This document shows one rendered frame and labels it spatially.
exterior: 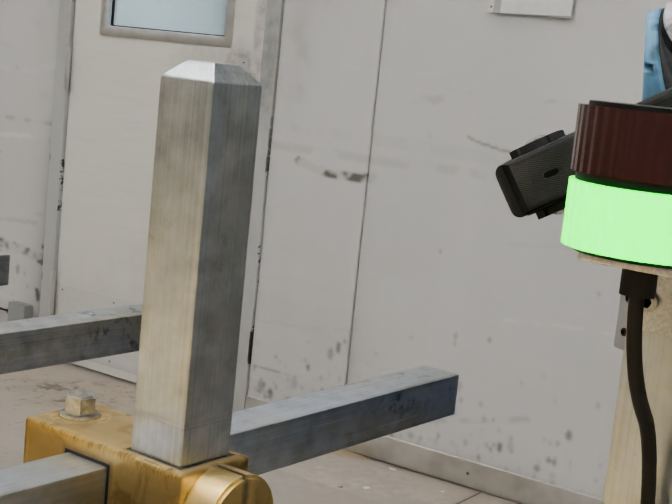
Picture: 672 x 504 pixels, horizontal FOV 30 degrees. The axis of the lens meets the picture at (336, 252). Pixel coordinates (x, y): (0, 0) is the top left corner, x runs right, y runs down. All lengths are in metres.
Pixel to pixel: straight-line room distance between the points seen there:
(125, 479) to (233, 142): 0.17
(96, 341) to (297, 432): 0.26
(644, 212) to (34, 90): 4.32
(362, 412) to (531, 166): 0.31
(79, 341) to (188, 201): 0.38
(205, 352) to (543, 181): 0.18
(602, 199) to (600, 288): 3.01
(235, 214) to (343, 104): 3.19
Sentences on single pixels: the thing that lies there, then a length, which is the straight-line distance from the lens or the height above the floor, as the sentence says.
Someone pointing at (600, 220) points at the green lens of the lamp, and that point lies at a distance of 0.41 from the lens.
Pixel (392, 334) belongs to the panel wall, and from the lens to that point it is 3.74.
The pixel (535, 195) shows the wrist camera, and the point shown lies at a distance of 0.55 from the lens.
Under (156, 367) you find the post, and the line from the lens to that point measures 0.62.
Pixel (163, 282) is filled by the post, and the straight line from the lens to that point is 0.61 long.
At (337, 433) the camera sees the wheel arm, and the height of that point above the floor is 0.94.
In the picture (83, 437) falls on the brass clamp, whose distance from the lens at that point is 0.66.
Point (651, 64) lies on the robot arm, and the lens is 1.33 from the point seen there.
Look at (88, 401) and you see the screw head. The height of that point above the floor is 0.98.
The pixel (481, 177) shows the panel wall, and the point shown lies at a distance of 3.55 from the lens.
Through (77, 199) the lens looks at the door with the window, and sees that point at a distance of 4.53.
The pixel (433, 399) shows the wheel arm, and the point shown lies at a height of 0.95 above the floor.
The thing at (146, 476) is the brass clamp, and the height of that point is 0.96.
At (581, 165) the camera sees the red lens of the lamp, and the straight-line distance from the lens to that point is 0.42.
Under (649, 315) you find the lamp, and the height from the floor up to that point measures 1.09.
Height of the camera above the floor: 1.17
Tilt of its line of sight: 9 degrees down
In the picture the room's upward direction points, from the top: 6 degrees clockwise
